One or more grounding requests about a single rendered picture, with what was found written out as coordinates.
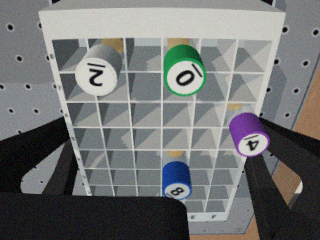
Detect white vial cap numbered 2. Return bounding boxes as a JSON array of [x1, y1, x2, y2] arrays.
[[75, 38, 125, 96]]

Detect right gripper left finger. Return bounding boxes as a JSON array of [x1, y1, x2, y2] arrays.
[[0, 116, 78, 195]]

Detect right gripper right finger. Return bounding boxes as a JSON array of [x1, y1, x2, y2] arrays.
[[244, 117, 320, 240]]

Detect black raised square platform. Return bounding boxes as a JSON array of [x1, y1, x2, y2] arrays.
[[49, 0, 276, 7]]

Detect white grid rack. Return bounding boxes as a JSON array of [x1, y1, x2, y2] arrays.
[[38, 0, 286, 221]]

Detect grey flat base plate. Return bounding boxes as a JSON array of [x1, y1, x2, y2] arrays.
[[0, 0, 320, 235]]

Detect blue vial with number 8 cap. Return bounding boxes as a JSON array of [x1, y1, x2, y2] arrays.
[[162, 151, 192, 200]]

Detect green-capped vial with number 0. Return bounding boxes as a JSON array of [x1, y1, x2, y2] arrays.
[[163, 38, 207, 96]]

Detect violet vial numbered 4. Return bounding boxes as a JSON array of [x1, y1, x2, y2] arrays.
[[225, 103, 270, 157]]

